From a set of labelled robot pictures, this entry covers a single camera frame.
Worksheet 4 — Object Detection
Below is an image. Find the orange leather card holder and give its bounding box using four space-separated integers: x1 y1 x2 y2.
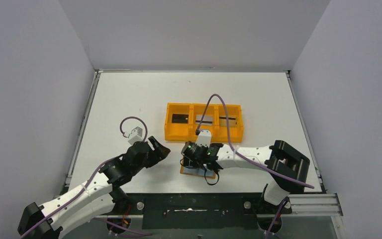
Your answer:
180 166 216 179

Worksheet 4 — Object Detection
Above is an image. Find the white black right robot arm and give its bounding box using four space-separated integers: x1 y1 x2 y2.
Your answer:
181 140 310 206

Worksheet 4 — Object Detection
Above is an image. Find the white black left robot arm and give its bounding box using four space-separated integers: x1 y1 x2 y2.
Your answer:
17 136 171 239

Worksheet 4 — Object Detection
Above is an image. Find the black card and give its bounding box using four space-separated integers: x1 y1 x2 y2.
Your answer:
171 114 189 124

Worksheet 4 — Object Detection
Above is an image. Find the silver card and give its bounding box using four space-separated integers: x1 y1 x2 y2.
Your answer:
195 115 213 125

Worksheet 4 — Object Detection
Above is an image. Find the gold card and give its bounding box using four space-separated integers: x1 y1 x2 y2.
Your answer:
219 116 237 127

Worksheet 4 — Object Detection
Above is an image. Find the yellow right plastic bin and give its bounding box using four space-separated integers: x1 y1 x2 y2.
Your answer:
214 104 244 143

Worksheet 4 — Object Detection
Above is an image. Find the yellow middle plastic bin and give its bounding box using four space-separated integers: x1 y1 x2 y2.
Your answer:
191 104 219 143

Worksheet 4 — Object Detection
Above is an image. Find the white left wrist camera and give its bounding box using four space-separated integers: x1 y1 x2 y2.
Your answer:
122 126 144 145

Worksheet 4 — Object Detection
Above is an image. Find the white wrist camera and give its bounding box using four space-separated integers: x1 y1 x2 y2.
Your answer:
195 129 212 147
122 126 144 145

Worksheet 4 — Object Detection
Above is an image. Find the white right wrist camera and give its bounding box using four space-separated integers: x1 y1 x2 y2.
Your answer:
195 129 212 147

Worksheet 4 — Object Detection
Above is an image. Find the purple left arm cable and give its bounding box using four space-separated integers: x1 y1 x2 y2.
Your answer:
19 116 149 239

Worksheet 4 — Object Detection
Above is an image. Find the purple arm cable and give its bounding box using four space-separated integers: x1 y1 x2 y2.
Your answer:
19 116 149 239
194 94 315 190

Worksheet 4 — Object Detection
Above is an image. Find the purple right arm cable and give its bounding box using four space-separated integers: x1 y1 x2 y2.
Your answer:
194 94 315 190

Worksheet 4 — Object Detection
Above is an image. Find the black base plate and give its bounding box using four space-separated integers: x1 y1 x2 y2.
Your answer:
106 193 279 230

